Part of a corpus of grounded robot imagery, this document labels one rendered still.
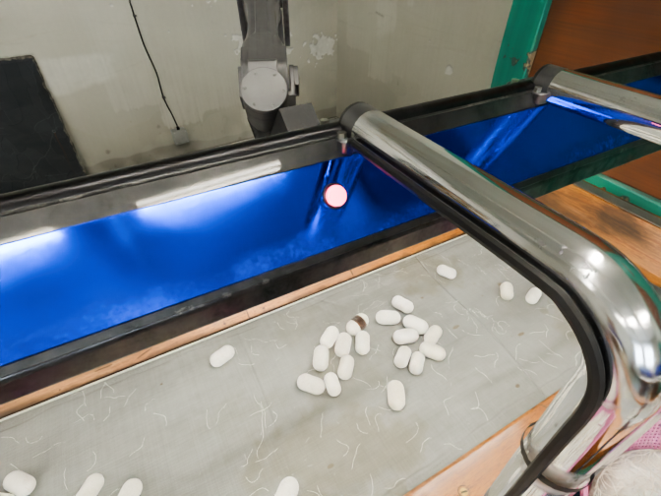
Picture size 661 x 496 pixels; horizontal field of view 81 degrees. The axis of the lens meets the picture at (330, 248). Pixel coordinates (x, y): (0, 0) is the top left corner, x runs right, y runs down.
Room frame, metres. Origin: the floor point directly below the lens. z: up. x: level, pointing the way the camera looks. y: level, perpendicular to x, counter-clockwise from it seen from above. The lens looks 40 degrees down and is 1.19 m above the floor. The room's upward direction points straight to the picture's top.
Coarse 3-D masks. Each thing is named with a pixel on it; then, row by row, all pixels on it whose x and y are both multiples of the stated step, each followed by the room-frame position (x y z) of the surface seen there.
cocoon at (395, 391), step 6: (390, 384) 0.26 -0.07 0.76; (396, 384) 0.25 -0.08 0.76; (390, 390) 0.25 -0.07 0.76; (396, 390) 0.25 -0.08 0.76; (402, 390) 0.25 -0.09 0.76; (390, 396) 0.24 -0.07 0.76; (396, 396) 0.24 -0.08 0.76; (402, 396) 0.24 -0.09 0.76; (390, 402) 0.23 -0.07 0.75; (396, 402) 0.23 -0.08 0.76; (402, 402) 0.23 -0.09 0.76; (396, 408) 0.23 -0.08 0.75
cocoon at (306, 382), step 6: (300, 378) 0.26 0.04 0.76; (306, 378) 0.26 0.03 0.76; (312, 378) 0.26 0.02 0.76; (318, 378) 0.26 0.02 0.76; (300, 384) 0.26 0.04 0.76; (306, 384) 0.26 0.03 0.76; (312, 384) 0.26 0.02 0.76; (318, 384) 0.26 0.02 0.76; (324, 384) 0.26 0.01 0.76; (306, 390) 0.25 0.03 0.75; (312, 390) 0.25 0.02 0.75; (318, 390) 0.25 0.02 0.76; (324, 390) 0.25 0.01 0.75
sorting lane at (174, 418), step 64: (448, 256) 0.52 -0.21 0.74; (256, 320) 0.37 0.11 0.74; (320, 320) 0.37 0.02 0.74; (448, 320) 0.37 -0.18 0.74; (512, 320) 0.37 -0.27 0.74; (128, 384) 0.27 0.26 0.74; (192, 384) 0.27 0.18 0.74; (256, 384) 0.27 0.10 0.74; (384, 384) 0.27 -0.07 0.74; (448, 384) 0.27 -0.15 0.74; (512, 384) 0.27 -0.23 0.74; (0, 448) 0.19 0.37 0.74; (64, 448) 0.19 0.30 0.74; (128, 448) 0.19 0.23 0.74; (192, 448) 0.19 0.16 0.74; (256, 448) 0.19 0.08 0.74; (320, 448) 0.19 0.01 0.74; (384, 448) 0.19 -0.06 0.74; (448, 448) 0.19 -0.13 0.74
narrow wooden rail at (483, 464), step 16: (544, 400) 0.23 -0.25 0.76; (528, 416) 0.21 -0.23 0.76; (496, 432) 0.20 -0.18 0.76; (512, 432) 0.19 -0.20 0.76; (528, 432) 0.19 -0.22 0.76; (480, 448) 0.18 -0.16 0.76; (496, 448) 0.18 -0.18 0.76; (512, 448) 0.18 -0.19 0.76; (464, 464) 0.16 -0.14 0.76; (480, 464) 0.16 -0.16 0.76; (496, 464) 0.16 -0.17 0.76; (432, 480) 0.15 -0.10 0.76; (448, 480) 0.15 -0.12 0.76; (464, 480) 0.15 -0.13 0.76; (480, 480) 0.15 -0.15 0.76
